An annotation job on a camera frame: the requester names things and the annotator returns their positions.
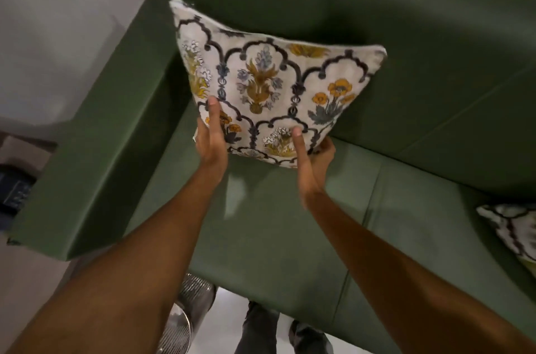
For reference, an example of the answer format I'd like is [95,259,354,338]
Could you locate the person's left forearm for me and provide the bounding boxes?
[6,165,229,354]

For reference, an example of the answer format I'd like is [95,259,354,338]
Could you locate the white floral patterned cushion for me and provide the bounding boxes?
[169,0,388,169]
[476,203,536,279]

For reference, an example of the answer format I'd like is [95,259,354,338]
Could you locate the dark blue box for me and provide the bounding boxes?
[0,163,36,218]

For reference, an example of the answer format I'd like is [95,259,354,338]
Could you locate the person's right hand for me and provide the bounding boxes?
[291,126,337,204]

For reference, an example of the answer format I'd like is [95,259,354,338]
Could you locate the person's left hand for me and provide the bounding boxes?
[195,96,229,174]

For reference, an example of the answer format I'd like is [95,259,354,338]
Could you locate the person's right forearm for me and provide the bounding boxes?
[302,191,536,354]

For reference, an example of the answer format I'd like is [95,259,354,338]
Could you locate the person's grey trousers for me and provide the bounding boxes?
[234,300,336,354]

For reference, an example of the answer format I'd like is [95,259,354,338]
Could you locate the silver ribbed metal stool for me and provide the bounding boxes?
[156,272,218,354]

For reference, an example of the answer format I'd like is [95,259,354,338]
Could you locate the green sofa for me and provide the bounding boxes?
[6,0,536,354]

